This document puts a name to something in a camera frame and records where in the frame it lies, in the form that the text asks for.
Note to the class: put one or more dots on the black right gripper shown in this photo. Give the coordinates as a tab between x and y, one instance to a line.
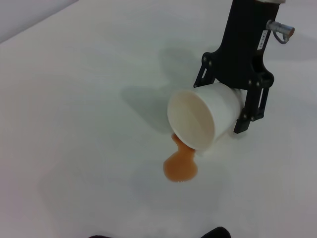
242	49

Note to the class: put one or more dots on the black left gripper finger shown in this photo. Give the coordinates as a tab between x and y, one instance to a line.
100	236
215	230

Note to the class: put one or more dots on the white paper cup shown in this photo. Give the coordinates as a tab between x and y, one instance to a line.
223	104

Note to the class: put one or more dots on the brown liquid spill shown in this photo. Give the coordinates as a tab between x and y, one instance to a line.
179	168

